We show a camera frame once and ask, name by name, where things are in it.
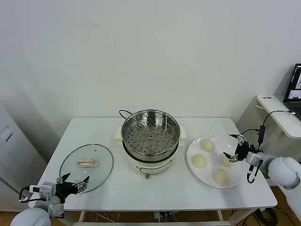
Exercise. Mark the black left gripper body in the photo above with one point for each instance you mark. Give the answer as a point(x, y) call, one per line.
point(65, 189)

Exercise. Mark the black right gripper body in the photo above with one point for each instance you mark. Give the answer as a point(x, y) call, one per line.
point(242, 151)

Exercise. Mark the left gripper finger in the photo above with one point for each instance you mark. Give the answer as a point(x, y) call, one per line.
point(64, 178)
point(81, 186)

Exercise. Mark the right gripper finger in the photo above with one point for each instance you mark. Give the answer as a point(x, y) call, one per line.
point(231, 158)
point(238, 137)

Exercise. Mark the white steamed baozi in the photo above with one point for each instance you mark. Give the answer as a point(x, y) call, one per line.
point(221, 176)
point(207, 145)
point(199, 161)
point(225, 161)

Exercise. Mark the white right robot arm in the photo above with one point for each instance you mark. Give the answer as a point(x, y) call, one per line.
point(284, 171)

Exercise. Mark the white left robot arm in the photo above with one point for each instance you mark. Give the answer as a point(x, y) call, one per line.
point(35, 212)

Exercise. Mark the perforated steel steamer basket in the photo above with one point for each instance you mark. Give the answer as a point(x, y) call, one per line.
point(150, 141)

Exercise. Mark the white round plate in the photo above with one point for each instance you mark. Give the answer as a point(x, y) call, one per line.
point(212, 163)

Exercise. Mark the white side table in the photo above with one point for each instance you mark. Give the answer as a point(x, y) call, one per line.
point(277, 117)

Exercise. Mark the white cabinet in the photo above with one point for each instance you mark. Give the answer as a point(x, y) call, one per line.
point(14, 153)

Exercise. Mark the cream electric cooker pot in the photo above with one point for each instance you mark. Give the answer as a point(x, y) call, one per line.
point(152, 166)

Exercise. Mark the black open laptop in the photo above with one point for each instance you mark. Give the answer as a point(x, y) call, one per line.
point(296, 80)

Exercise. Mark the white power strip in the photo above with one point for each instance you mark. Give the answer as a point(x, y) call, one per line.
point(162, 215)

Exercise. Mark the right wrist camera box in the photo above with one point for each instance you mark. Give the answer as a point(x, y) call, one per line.
point(252, 159)

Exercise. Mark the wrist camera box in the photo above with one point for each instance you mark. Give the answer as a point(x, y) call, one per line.
point(252, 159)
point(45, 189)

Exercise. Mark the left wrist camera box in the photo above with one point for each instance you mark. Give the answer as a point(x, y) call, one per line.
point(45, 189)

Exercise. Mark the white table frame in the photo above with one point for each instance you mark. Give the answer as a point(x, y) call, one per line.
point(80, 216)

